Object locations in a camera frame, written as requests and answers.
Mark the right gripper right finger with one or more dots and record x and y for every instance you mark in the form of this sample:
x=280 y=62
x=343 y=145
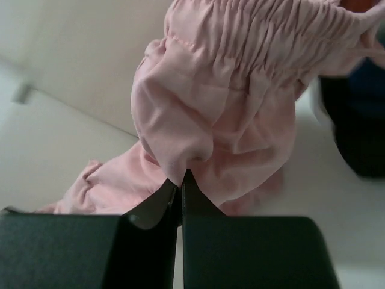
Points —
x=220 y=251

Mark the pink trousers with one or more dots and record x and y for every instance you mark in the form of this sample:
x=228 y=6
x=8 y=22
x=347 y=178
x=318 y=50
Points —
x=216 y=95

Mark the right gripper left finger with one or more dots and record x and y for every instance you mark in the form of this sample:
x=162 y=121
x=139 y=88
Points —
x=133 y=250

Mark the black trousers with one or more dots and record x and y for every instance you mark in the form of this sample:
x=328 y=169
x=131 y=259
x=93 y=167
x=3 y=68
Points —
x=355 y=106

